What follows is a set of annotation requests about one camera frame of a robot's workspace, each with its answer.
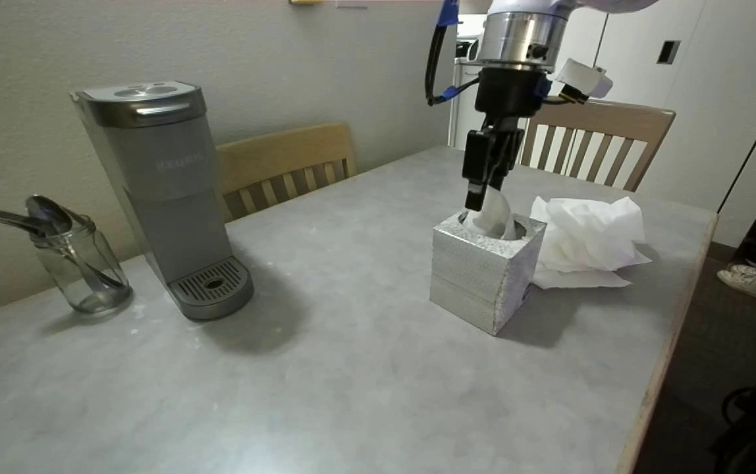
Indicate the crumpled white tissue pile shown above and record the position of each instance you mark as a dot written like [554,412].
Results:
[588,238]

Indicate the patterned cube tissue box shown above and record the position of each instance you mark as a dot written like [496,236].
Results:
[477,276]

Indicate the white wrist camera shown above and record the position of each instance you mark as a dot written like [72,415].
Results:
[583,76]

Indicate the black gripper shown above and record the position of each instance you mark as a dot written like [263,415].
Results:
[512,95]

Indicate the metal spoon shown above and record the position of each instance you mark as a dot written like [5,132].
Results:
[48,211]

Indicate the wooden chair with solid backrest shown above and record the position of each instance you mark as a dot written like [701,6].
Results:
[281,158]

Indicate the clear glass jar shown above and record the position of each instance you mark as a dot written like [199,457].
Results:
[82,266]

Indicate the black wall plate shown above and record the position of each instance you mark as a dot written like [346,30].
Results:
[668,51]

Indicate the white low cabinet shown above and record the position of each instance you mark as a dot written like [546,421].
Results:
[456,124]

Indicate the grey pod coffee maker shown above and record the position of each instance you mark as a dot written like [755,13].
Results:
[167,186]

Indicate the wooden chair with slatted backrest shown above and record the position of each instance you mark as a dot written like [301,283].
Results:
[616,122]

